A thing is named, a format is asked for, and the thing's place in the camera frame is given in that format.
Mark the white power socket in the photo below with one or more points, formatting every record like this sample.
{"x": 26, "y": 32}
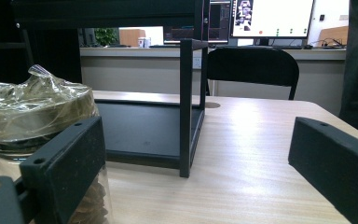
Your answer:
{"x": 197, "y": 62}

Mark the glass jar with gold lid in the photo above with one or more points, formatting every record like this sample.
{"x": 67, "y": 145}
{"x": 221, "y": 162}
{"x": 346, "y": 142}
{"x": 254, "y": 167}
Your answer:
{"x": 28, "y": 105}

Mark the black computer mouse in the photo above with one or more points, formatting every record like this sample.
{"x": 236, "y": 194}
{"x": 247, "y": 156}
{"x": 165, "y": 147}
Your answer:
{"x": 308, "y": 47}

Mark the black metal shelf rack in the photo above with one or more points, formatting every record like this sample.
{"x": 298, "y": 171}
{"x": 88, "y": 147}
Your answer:
{"x": 136, "y": 130}

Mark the brown wooden board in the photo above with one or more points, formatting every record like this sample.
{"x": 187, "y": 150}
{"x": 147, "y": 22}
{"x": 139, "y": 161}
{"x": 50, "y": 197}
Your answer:
{"x": 335, "y": 34}

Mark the dark computer monitor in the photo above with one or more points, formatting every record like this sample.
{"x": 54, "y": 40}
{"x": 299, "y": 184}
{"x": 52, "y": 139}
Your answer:
{"x": 219, "y": 21}

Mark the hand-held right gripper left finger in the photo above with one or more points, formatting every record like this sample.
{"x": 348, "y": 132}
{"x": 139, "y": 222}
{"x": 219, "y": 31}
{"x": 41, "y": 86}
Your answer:
{"x": 65, "y": 161}

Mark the round dark table cap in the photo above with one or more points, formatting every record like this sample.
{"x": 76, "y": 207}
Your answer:
{"x": 213, "y": 105}

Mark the bright computer monitor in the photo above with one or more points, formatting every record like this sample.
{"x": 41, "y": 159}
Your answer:
{"x": 279, "y": 15}

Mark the green potted plant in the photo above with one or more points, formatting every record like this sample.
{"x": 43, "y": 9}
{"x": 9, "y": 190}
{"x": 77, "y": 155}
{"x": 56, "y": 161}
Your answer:
{"x": 105, "y": 36}

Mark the brown wooden cabinet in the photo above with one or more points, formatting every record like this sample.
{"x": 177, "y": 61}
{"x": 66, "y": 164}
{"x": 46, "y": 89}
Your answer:
{"x": 131, "y": 37}

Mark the black chair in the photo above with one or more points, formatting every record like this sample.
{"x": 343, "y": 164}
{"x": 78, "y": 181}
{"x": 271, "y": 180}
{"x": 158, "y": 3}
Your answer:
{"x": 251, "y": 65}

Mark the grey office desk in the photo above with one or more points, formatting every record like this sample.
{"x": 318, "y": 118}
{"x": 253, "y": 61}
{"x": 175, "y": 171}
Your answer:
{"x": 136, "y": 71}

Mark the black keyboard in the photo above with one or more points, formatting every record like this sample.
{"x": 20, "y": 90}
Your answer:
{"x": 287, "y": 47}

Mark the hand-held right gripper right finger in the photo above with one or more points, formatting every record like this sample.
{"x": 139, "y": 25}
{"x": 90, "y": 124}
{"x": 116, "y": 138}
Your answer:
{"x": 338, "y": 168}

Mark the white cup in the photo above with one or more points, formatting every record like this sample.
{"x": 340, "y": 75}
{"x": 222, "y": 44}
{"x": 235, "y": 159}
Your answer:
{"x": 141, "y": 42}
{"x": 148, "y": 42}

